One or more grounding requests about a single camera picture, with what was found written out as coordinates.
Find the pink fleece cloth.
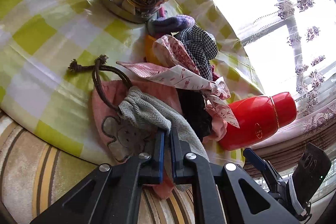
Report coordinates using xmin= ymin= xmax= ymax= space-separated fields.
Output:
xmin=202 ymin=105 xmax=227 ymax=144

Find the black scrunchie cloth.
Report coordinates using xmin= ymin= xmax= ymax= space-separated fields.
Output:
xmin=177 ymin=89 xmax=213 ymax=142

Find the grey herringbone drawstring pouch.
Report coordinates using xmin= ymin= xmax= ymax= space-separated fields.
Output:
xmin=67 ymin=54 xmax=210 ymax=192

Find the floral pink white cloth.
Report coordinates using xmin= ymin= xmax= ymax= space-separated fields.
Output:
xmin=116 ymin=35 xmax=239 ymax=127

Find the black white gingham pouch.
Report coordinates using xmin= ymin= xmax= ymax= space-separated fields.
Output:
xmin=174 ymin=25 xmax=219 ymax=81

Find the purple knitted mitten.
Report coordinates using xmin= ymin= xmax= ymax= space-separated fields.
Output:
xmin=147 ymin=15 xmax=195 ymax=38

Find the red thermos flask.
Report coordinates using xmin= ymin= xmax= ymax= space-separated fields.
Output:
xmin=218 ymin=92 xmax=297 ymax=151

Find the striped towel cushion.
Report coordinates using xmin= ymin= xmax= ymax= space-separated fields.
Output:
xmin=1 ymin=112 xmax=195 ymax=223

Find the lace floral curtain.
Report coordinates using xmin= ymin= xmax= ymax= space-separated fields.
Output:
xmin=241 ymin=0 xmax=335 ymax=134

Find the green checkered plastic tablecloth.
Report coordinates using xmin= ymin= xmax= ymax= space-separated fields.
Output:
xmin=0 ymin=0 xmax=264 ymax=167

